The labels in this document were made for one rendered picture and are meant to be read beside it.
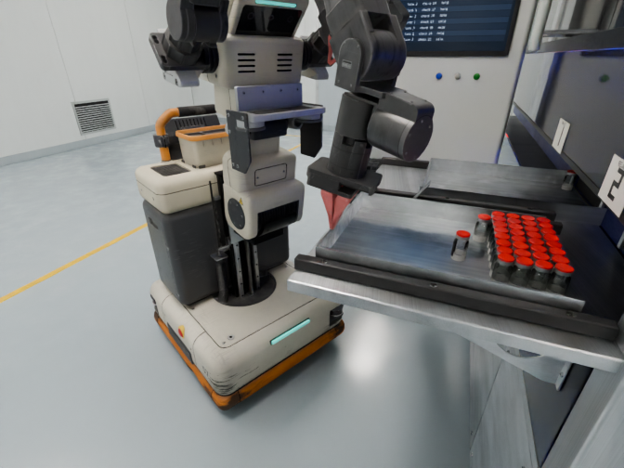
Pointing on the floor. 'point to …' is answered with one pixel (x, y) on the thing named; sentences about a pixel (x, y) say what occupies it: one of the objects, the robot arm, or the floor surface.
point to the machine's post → (594, 422)
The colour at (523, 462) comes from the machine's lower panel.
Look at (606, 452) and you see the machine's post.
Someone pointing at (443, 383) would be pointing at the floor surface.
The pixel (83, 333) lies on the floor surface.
